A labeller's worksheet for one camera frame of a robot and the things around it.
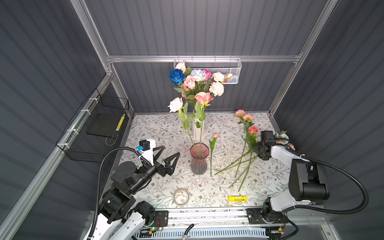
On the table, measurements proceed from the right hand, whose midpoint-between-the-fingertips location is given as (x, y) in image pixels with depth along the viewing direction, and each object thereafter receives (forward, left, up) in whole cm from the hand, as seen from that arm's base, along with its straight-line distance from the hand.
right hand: (260, 150), depth 95 cm
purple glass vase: (-9, +39, +14) cm, 43 cm away
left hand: (-19, +50, +32) cm, 62 cm away
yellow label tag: (-29, +20, -1) cm, 35 cm away
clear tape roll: (-27, +49, -3) cm, 56 cm away
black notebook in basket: (-1, +87, +27) cm, 92 cm away
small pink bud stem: (+7, +30, -3) cm, 31 cm away
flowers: (-1, +43, +30) cm, 52 cm away
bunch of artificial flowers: (+5, +4, -5) cm, 8 cm away
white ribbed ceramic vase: (+12, +41, +5) cm, 43 cm away
